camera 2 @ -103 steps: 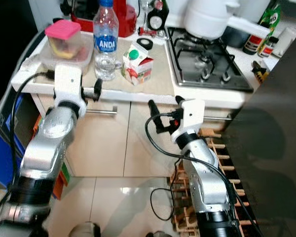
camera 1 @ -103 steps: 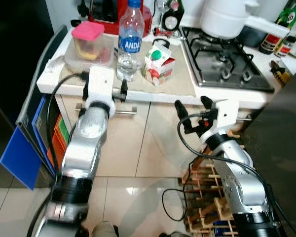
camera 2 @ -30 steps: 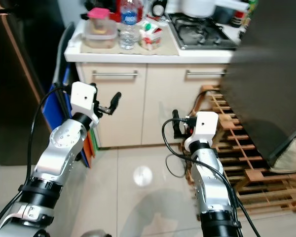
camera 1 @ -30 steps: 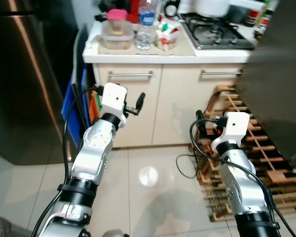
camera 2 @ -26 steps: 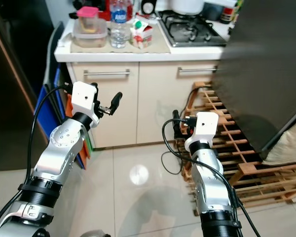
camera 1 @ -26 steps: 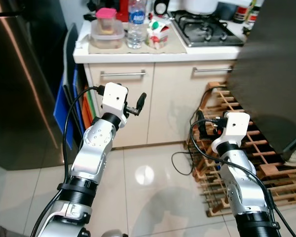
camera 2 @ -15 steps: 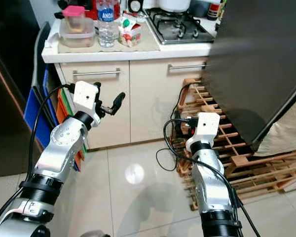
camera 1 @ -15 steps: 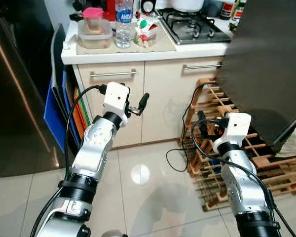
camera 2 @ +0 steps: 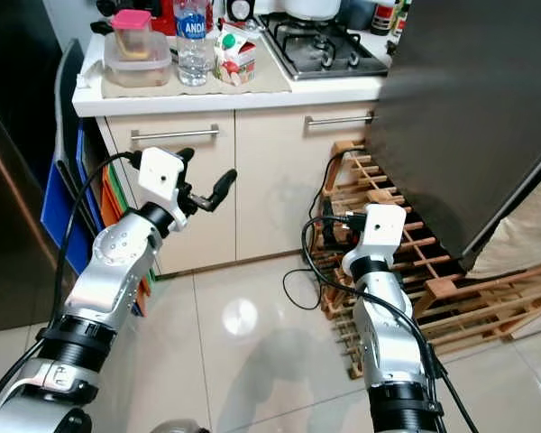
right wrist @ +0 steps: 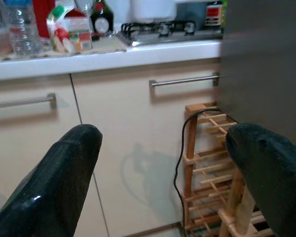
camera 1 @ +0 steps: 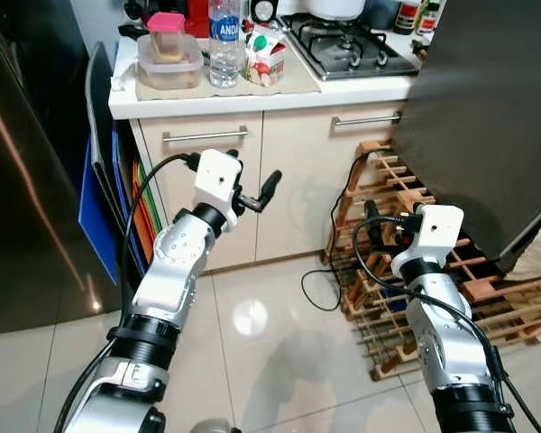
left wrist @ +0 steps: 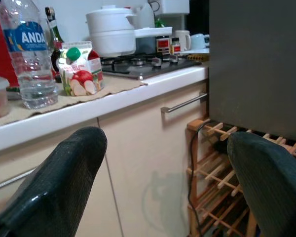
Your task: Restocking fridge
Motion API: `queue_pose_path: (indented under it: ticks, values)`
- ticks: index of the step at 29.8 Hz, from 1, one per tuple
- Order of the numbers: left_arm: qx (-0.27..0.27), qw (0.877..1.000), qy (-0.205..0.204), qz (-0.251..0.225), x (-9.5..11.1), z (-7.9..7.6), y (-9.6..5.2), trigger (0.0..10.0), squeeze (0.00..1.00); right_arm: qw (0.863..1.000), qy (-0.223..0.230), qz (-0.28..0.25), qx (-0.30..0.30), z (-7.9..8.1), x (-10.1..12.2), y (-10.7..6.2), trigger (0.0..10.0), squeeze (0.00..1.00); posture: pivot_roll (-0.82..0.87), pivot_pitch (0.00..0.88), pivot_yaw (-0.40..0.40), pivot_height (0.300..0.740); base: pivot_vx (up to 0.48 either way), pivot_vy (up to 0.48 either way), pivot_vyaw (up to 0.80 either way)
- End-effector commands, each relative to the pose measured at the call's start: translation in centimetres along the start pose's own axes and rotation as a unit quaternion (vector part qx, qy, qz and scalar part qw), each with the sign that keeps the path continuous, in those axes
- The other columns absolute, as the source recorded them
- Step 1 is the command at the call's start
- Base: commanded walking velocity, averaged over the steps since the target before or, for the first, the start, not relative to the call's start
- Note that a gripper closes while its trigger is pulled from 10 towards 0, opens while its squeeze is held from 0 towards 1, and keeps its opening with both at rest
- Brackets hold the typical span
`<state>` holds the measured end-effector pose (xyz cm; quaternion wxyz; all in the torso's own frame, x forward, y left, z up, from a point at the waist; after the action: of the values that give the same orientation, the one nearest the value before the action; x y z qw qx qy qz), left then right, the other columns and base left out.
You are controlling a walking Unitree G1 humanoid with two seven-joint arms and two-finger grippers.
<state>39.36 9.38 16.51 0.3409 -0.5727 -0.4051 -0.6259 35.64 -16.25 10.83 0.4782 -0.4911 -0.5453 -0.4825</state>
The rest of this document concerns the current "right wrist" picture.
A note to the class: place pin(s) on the steel gas stove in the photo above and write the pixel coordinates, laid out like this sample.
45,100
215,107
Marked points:
158,39

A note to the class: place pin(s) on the silver stove knob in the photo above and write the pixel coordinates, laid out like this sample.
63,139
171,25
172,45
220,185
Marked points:
190,27
165,29

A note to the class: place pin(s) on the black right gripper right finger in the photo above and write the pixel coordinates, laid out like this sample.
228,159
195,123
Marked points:
273,177

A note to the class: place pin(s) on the dark glass bottle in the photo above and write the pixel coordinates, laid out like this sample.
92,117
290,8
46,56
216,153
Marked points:
102,22

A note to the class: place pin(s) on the clear plastic water bottle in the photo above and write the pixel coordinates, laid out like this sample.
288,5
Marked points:
23,32

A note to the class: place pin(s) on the clear wine glass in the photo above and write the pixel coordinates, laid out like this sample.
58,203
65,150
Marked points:
84,6

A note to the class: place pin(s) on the wooden slatted rack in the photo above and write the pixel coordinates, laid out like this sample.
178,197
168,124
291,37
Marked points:
207,170

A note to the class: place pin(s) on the beige kitchen cabinet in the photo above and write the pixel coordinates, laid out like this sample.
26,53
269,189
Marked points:
138,118

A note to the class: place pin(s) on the red label box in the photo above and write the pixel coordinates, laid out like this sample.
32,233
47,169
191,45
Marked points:
213,13

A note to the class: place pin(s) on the white cooking pot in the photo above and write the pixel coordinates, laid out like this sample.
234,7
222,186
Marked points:
153,10

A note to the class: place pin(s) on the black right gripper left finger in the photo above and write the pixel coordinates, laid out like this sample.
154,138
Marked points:
51,187

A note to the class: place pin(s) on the apple juice carton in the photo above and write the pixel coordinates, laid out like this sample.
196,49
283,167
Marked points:
66,34

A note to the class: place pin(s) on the grey fridge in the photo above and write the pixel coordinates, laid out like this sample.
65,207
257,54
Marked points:
264,61

